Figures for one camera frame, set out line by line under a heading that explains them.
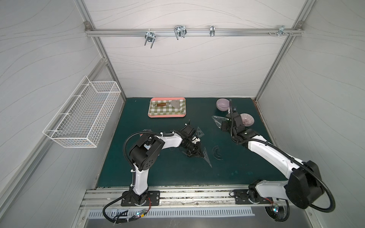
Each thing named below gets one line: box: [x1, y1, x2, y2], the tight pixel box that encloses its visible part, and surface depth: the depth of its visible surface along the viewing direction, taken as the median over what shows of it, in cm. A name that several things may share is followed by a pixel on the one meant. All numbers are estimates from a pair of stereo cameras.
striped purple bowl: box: [239, 112, 255, 127], surface depth 106 cm
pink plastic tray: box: [147, 96, 187, 118], surface depth 117 cm
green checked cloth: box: [148, 99, 186, 115], surface depth 114 cm
